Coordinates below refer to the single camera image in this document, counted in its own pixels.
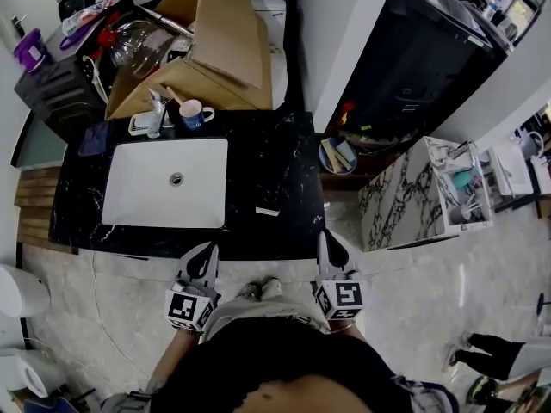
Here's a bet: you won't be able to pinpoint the blue mug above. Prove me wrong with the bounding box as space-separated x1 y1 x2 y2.
178 98 215 132

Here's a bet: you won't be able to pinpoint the open cardboard box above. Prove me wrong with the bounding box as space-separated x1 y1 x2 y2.
105 0 275 120

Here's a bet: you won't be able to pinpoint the person's shoe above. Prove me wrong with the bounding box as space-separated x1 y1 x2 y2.
238 281 263 301
261 276 283 299

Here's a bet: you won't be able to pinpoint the white floor cable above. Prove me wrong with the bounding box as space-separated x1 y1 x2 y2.
90 250 152 380

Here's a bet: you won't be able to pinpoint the white sink with faucet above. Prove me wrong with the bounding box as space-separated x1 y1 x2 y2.
480 144 535 201

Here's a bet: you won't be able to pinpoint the white veined marble cabinet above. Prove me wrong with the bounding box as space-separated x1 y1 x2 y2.
357 135 494 253

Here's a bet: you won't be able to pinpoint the person's left shoe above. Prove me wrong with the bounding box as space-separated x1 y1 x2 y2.
238 281 263 301

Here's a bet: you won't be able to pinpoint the gray shoulder strap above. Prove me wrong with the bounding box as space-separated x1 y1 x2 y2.
101 391 152 413
391 374 460 413

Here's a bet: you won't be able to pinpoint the teal cup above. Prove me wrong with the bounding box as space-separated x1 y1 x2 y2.
451 169 474 191

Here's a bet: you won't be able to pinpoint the person's beige trousers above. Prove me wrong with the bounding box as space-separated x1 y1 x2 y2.
204 294 331 342

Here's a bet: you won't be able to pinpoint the red plastic tool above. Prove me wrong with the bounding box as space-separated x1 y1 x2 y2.
96 10 121 55

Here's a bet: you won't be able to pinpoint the wooden step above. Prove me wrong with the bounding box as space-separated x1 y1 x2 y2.
14 166 78 256

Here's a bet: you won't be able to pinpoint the blue bowl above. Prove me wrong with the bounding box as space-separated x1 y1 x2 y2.
318 137 358 176

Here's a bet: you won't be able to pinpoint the white soap dish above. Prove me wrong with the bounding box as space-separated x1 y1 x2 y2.
128 112 156 137

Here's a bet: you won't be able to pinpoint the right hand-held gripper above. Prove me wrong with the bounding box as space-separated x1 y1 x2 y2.
313 231 364 321

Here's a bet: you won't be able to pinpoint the white rectangular sink basin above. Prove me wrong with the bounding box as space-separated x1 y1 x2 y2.
101 137 229 230

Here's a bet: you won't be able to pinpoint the person's left forearm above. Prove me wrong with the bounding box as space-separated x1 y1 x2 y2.
148 329 203 395

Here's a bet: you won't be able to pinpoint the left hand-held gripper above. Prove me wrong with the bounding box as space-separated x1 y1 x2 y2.
164 242 221 335

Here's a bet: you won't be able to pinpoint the person's black shirt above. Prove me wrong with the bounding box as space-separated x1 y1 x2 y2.
150 320 460 413

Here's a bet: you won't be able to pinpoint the chrome faucet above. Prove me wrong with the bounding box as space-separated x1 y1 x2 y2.
147 88 173 139

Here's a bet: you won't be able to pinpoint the small white box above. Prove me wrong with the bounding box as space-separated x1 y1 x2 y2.
254 161 290 218

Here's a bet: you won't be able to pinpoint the black drawer unit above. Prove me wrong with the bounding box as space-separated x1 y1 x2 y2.
13 53 111 144

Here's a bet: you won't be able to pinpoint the chrome metal pipe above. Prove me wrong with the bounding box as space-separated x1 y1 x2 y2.
137 6 195 38

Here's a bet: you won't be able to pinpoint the person's right shoe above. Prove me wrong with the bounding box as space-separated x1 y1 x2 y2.
261 276 283 299

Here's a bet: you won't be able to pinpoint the white rounded appliance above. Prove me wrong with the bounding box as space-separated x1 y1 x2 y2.
0 348 65 399

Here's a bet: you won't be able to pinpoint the tall black cabinet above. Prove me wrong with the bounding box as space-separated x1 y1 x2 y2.
326 0 516 145

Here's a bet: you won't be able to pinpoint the white ceramic fixture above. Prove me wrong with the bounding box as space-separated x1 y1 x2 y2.
249 0 288 111

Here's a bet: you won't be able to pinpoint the white cylindrical bin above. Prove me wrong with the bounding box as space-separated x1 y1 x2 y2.
0 264 52 317

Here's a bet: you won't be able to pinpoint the purple cup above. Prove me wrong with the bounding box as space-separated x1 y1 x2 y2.
12 28 48 73

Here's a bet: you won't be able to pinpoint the black marble vanity table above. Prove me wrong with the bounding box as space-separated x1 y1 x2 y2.
48 109 327 262

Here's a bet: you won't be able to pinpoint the person's right forearm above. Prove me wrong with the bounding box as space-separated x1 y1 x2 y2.
329 320 367 343

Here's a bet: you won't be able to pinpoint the dark blue cloth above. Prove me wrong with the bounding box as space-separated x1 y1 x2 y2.
77 120 114 157

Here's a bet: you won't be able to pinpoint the gray shower tray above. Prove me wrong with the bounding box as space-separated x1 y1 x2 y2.
10 114 68 170

